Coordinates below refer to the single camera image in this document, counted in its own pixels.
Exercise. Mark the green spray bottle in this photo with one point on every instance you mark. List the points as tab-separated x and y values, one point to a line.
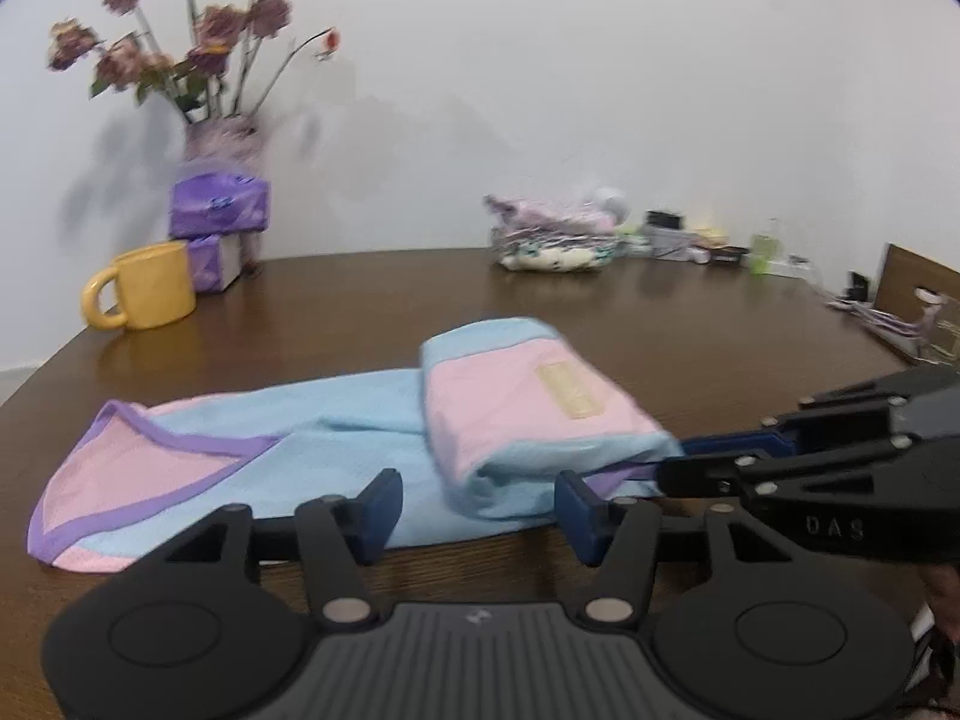
765	251

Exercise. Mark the brown cardboard sheet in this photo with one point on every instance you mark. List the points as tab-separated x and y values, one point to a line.
907	277

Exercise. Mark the small black box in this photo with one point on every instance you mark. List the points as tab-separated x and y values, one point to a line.
665	219

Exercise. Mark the purple soft tissue pack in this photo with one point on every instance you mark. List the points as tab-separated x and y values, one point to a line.
217	206

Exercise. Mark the folded pink floral cloth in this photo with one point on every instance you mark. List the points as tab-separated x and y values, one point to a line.
540	214

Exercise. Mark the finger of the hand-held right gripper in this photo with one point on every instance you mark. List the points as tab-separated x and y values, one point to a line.
697	478
735	444

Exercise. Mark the folded cream green-flower cloth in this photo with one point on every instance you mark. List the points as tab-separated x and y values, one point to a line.
555	259

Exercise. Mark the pink and blue mesh vest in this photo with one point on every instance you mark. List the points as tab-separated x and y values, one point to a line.
300	435

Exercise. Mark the yellow ceramic mug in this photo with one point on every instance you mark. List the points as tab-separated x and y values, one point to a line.
154	285

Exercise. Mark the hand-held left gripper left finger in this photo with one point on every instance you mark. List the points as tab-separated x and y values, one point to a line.
379	514

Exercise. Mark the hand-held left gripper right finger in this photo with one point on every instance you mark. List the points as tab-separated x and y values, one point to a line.
581	517

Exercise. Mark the white robot figure speaker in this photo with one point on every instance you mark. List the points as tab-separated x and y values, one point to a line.
609	202

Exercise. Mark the black box with white print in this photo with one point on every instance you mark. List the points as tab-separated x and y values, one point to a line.
727	255

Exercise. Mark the person's right hand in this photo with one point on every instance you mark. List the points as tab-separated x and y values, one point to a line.
941	589

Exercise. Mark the small yellow ornament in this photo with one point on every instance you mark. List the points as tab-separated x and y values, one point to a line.
711	232

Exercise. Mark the purple and white tissue box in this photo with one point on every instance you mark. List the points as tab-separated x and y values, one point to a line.
210	262

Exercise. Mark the white power strip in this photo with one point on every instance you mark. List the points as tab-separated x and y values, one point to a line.
795	268

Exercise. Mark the clear acrylic organizer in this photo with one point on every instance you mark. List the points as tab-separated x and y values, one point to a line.
937	330

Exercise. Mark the dried pink rose bouquet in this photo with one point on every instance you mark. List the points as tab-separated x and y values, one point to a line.
217	22

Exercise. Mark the black phone stand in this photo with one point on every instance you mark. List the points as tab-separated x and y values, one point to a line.
857	285

